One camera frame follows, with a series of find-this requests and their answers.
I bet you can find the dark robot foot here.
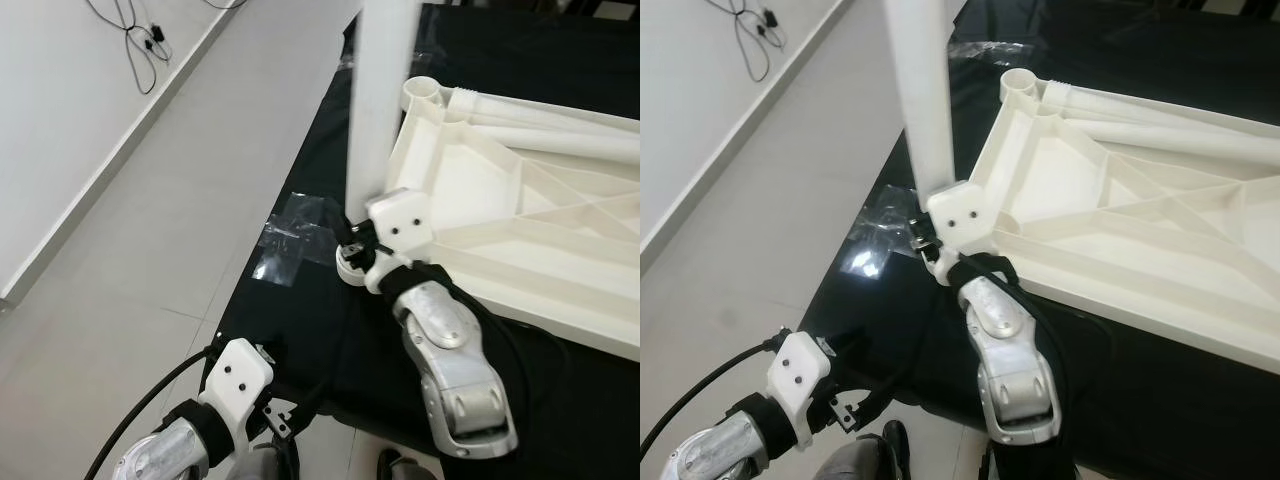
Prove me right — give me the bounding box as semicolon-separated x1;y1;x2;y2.
815;420;913;480
375;450;441;480
225;445;301;480

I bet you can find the dark robot right foot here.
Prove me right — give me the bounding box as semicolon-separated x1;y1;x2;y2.
375;450;441;480

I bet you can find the black table cloth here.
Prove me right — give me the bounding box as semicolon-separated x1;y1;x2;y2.
205;0;641;480
795;0;1280;480

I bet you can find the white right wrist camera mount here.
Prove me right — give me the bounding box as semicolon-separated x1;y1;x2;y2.
925;180;998;281
362;187;438;293

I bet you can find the dark robot left foot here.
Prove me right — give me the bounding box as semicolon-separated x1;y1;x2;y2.
225;445;301;480
815;420;913;480

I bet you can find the black looping power cable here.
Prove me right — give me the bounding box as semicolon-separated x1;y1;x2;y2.
705;0;791;83
85;0;173;96

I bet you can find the clear tape patch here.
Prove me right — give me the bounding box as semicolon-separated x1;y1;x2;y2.
255;190;343;289
843;183;923;283

